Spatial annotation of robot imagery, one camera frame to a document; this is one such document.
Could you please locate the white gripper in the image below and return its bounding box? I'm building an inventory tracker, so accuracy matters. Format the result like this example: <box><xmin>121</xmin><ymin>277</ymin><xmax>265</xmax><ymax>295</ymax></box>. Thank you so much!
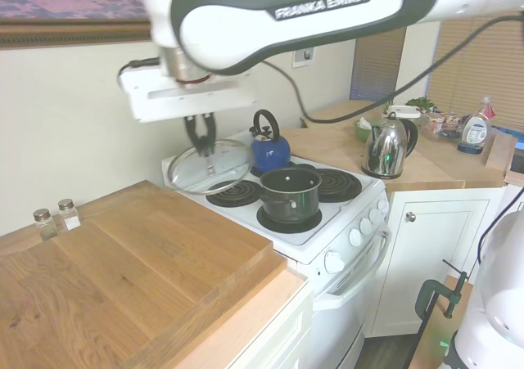
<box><xmin>124</xmin><ymin>74</ymin><xmax>261</xmax><ymax>157</ymax></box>

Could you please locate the glass pot lid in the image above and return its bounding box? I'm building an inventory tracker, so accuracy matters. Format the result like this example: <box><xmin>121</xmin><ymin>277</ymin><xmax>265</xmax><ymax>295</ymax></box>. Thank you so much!
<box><xmin>167</xmin><ymin>137</ymin><xmax>254</xmax><ymax>196</ymax></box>

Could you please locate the black cooking pot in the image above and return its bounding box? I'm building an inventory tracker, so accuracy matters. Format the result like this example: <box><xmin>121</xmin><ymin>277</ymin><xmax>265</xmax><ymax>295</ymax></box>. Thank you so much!
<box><xmin>259</xmin><ymin>168</ymin><xmax>323</xmax><ymax>224</ymax></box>

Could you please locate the large black coil burner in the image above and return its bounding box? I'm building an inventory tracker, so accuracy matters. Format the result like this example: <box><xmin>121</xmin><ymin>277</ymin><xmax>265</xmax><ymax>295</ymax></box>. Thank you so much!
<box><xmin>248</xmin><ymin>159</ymin><xmax>317</xmax><ymax>178</ymax></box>
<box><xmin>316</xmin><ymin>169</ymin><xmax>364</xmax><ymax>205</ymax></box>

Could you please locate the small black coil burner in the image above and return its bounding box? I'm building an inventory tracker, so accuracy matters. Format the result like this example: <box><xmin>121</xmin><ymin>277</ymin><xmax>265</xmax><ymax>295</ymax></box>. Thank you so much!
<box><xmin>205</xmin><ymin>179</ymin><xmax>264</xmax><ymax>209</ymax></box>
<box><xmin>255</xmin><ymin>203</ymin><xmax>323</xmax><ymax>236</ymax></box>

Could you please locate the blue stovetop kettle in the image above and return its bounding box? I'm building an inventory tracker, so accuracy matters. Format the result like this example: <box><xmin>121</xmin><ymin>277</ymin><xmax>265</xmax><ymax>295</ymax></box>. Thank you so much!
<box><xmin>249</xmin><ymin>109</ymin><xmax>292</xmax><ymax>173</ymax></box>

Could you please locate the white electric stove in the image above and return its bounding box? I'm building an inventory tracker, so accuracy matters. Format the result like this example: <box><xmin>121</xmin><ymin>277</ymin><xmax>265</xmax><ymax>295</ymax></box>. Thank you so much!
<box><xmin>161</xmin><ymin>151</ymin><xmax>393</xmax><ymax>369</ymax></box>

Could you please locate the large wooden cutting board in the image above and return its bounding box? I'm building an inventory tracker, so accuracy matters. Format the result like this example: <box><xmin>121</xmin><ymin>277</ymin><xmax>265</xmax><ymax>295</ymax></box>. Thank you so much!
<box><xmin>0</xmin><ymin>179</ymin><xmax>288</xmax><ymax>369</ymax></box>

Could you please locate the glass salt shaker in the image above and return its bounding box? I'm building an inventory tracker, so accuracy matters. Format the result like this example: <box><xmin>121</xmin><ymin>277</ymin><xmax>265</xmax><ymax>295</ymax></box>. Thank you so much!
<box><xmin>56</xmin><ymin>198</ymin><xmax>82</xmax><ymax>232</ymax></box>

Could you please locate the green bowl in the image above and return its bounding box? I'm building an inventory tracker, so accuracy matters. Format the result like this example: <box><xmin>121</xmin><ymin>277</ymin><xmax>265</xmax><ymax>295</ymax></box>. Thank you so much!
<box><xmin>354</xmin><ymin>117</ymin><xmax>384</xmax><ymax>143</ymax></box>

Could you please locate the glass pepper shaker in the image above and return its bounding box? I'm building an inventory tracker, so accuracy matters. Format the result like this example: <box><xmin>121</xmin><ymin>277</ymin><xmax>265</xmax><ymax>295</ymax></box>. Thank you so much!
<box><xmin>32</xmin><ymin>208</ymin><xmax>55</xmax><ymax>242</ymax></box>

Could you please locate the stainless steel electric kettle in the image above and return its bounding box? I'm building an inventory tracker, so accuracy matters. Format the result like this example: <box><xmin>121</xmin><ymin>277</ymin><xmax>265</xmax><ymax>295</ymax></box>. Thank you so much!
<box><xmin>359</xmin><ymin>112</ymin><xmax>419</xmax><ymax>179</ymax></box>

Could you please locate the brown window blind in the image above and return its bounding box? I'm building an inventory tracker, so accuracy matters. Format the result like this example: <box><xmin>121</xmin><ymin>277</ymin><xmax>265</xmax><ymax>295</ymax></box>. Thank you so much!
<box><xmin>427</xmin><ymin>15</ymin><xmax>524</xmax><ymax>132</ymax></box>
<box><xmin>350</xmin><ymin>27</ymin><xmax>407</xmax><ymax>101</ymax></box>

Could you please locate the white plastic container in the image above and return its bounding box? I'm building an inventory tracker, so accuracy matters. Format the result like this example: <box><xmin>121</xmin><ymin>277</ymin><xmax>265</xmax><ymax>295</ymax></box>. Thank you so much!
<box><xmin>386</xmin><ymin>104</ymin><xmax>423</xmax><ymax>120</ymax></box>

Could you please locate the green leafy plant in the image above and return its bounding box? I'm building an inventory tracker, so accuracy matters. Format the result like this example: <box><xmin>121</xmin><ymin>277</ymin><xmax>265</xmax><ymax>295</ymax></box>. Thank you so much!
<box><xmin>404</xmin><ymin>97</ymin><xmax>438</xmax><ymax>115</ymax></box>

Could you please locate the clear packaged food container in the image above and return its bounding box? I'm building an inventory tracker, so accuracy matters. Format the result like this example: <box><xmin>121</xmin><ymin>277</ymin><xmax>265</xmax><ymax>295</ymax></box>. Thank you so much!
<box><xmin>421</xmin><ymin>110</ymin><xmax>466</xmax><ymax>142</ymax></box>

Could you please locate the clear dish soap bottle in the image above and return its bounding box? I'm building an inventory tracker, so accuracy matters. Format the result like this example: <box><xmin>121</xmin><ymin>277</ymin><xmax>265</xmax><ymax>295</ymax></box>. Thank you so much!
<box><xmin>457</xmin><ymin>96</ymin><xmax>495</xmax><ymax>155</ymax></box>

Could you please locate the white corner cabinet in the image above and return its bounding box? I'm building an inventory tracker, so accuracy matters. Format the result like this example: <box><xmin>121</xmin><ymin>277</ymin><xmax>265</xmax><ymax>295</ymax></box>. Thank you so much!
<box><xmin>364</xmin><ymin>187</ymin><xmax>511</xmax><ymax>340</ymax></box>

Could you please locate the dark green C-clamp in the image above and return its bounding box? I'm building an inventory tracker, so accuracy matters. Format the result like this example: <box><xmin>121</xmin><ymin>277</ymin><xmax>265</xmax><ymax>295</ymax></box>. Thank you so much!
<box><xmin>414</xmin><ymin>258</ymin><xmax>471</xmax><ymax>320</ymax></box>

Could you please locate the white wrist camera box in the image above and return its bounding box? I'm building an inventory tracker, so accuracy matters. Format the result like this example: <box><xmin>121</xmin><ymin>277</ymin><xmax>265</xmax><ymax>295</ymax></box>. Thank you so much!
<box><xmin>118</xmin><ymin>64</ymin><xmax>167</xmax><ymax>97</ymax></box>

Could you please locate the black camera cable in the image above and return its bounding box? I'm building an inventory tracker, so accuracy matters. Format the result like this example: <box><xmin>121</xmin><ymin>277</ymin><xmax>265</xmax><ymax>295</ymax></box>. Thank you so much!
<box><xmin>118</xmin><ymin>14</ymin><xmax>524</xmax><ymax>124</ymax></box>

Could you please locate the white wall switch plate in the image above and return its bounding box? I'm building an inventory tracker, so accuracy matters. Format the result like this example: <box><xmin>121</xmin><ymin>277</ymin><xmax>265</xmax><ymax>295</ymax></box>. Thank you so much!
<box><xmin>292</xmin><ymin>45</ymin><xmax>317</xmax><ymax>70</ymax></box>

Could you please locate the framed wall picture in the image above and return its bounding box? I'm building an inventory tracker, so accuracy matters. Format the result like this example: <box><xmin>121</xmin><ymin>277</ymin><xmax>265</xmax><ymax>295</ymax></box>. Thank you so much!
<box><xmin>0</xmin><ymin>0</ymin><xmax>155</xmax><ymax>50</ymax></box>

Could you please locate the white oven door handle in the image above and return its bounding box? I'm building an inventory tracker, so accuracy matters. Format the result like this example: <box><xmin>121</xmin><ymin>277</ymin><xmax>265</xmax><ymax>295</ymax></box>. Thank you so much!
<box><xmin>313</xmin><ymin>225</ymin><xmax>393</xmax><ymax>311</ymax></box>

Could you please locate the black base cable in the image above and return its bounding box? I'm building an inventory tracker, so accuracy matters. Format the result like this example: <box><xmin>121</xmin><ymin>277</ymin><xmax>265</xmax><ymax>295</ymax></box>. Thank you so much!
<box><xmin>476</xmin><ymin>188</ymin><xmax>524</xmax><ymax>264</ymax></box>

